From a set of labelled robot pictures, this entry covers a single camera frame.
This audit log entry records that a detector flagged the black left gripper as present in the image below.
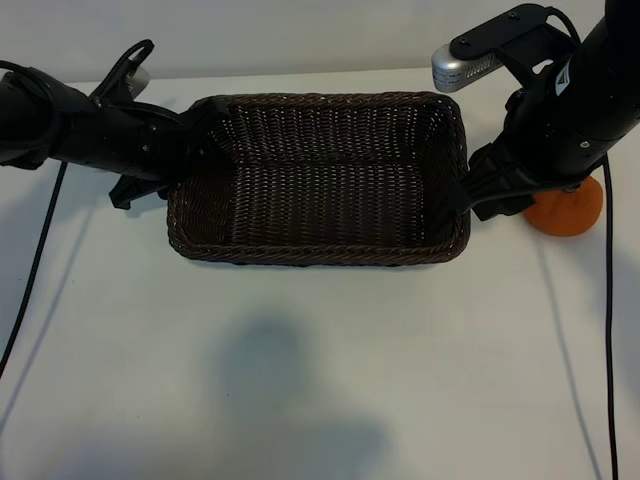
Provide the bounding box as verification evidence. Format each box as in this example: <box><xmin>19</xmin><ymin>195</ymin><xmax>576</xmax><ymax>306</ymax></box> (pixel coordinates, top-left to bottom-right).
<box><xmin>87</xmin><ymin>97</ymin><xmax>237</xmax><ymax>211</ymax></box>

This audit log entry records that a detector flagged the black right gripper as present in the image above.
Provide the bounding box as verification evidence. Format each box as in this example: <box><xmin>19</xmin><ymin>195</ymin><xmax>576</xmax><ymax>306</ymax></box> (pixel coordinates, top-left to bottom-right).
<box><xmin>455</xmin><ymin>87</ymin><xmax>614</xmax><ymax>222</ymax></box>

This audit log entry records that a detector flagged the orange fruit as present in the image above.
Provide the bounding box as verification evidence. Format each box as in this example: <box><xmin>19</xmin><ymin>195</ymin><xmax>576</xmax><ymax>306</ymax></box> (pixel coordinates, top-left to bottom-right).
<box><xmin>522</xmin><ymin>175</ymin><xmax>607</xmax><ymax>239</ymax></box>

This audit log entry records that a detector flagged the dark brown wicker basket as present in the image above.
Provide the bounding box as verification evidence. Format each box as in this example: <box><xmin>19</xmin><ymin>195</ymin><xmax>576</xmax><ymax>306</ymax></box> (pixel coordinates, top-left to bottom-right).
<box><xmin>166</xmin><ymin>91</ymin><xmax>472</xmax><ymax>267</ymax></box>

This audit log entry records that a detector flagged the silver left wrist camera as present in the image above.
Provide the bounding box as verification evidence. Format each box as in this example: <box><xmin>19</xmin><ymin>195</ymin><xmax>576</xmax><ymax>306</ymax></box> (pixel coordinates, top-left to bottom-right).
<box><xmin>123</xmin><ymin>63</ymin><xmax>152</xmax><ymax>97</ymax></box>

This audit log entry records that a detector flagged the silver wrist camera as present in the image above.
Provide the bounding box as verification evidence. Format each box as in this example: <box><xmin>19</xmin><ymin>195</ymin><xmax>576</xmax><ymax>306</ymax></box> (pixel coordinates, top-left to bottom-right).
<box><xmin>430</xmin><ymin>44</ymin><xmax>506</xmax><ymax>93</ymax></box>
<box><xmin>123</xmin><ymin>63</ymin><xmax>152</xmax><ymax>97</ymax></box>

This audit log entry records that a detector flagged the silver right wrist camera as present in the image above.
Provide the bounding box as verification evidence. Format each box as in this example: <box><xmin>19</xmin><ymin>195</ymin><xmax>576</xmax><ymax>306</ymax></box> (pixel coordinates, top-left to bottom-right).
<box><xmin>430</xmin><ymin>44</ymin><xmax>506</xmax><ymax>93</ymax></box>

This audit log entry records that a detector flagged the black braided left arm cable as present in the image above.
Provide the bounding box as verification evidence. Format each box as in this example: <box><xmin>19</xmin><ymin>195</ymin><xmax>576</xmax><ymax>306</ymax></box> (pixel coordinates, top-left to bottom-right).
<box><xmin>0</xmin><ymin>162</ymin><xmax>69</xmax><ymax>379</ymax></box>

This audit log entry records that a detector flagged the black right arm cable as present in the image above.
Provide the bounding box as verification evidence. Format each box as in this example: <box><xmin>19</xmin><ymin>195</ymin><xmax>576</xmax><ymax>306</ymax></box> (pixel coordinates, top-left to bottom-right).
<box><xmin>601</xmin><ymin>154</ymin><xmax>622</xmax><ymax>480</ymax></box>

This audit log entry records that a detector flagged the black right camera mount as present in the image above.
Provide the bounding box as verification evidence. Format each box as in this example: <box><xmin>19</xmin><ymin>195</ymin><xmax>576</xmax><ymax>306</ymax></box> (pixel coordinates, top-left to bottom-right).
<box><xmin>448</xmin><ymin>3</ymin><xmax>577</xmax><ymax>87</ymax></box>

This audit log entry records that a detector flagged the short black camera cable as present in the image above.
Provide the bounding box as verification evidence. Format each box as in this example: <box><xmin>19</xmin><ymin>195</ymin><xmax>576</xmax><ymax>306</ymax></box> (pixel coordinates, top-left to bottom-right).
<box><xmin>544</xmin><ymin>5</ymin><xmax>584</xmax><ymax>51</ymax></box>

